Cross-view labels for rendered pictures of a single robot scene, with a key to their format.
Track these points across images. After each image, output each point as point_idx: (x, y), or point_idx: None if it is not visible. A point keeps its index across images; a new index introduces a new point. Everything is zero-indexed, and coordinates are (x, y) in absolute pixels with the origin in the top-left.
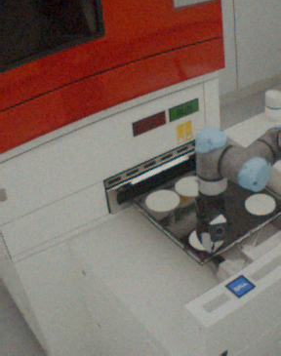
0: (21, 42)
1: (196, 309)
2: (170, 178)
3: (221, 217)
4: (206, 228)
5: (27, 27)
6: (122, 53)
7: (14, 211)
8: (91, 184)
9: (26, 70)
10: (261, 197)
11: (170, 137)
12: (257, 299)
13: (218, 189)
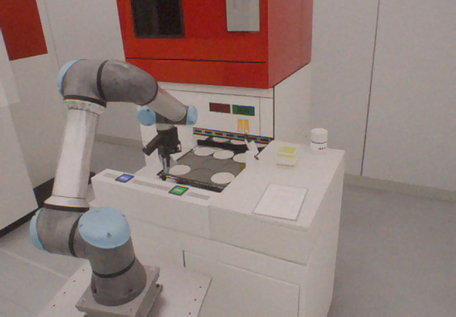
0: (146, 26)
1: (104, 172)
2: None
3: (153, 142)
4: (159, 151)
5: (149, 19)
6: (194, 52)
7: None
8: (185, 125)
9: (147, 42)
10: (230, 177)
11: (233, 123)
12: (120, 190)
13: (157, 126)
